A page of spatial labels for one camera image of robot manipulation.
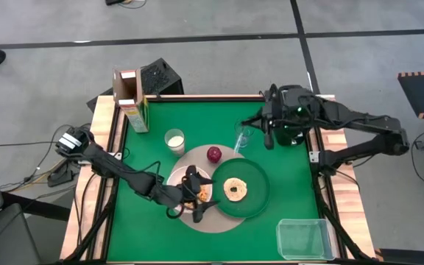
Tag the orange cereal balls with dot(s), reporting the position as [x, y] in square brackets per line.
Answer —
[204, 193]

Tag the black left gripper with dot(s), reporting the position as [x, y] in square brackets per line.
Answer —
[190, 184]

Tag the white bowl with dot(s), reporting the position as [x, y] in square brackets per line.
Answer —
[175, 176]

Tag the clear plastic container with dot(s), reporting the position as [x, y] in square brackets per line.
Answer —
[304, 239]

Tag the red apple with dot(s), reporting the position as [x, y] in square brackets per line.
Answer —
[214, 154]

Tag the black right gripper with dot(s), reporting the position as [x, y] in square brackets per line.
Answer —
[272, 108]

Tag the toasted bagel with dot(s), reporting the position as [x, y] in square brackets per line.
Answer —
[228, 189]

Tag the clear glass of milk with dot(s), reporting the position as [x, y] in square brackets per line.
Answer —
[175, 141]

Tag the tall clear empty glass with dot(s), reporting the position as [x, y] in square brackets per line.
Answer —
[247, 138]

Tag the round beige placemat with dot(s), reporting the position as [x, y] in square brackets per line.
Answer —
[197, 156]

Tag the cardboard cereal box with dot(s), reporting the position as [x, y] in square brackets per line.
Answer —
[134, 114]

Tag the black floor mat orange stripes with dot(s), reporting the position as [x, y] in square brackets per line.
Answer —
[410, 256]
[423, 92]

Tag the dark grey chair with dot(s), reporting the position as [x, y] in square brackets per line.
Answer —
[9, 239]

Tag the green round plate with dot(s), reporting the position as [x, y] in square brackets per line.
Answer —
[256, 191]

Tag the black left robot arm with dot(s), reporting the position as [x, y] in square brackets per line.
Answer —
[112, 167]

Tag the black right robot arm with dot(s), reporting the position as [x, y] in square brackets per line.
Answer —
[363, 121]

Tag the black table clamp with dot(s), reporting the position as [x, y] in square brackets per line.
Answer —
[63, 176]

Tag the black perforated box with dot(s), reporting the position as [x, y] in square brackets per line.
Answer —
[157, 79]

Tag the silver metal spoon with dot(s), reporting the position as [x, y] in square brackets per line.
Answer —
[238, 145]

